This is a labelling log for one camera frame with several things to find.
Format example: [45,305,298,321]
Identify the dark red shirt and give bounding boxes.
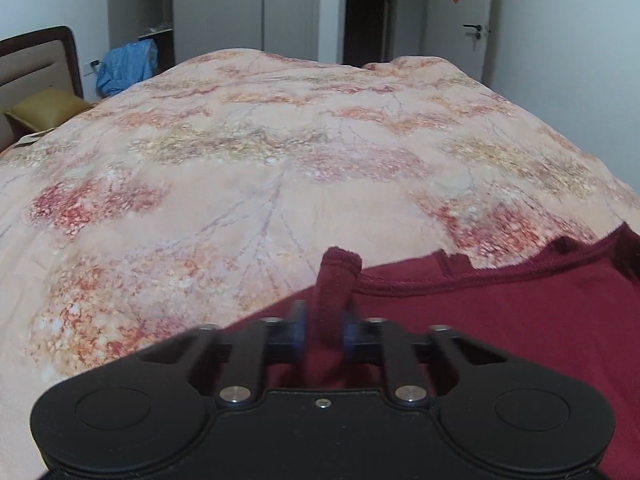
[219,223,640,480]

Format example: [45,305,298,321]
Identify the blue clothes pile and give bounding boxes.
[96,39,157,98]

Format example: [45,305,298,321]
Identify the white bedroom door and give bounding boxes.
[422,0,491,80]

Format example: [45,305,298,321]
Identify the floral pink bed quilt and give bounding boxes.
[1,49,639,479]

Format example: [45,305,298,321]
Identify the olive yellow pillow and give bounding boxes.
[4,88,93,132]

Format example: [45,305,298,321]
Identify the brown beige headboard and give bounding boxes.
[0,25,84,150]

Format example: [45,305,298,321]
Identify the grey wardrobe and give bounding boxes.
[107,0,346,70]

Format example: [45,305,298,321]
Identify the black door handle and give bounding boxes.
[463,24,491,51]

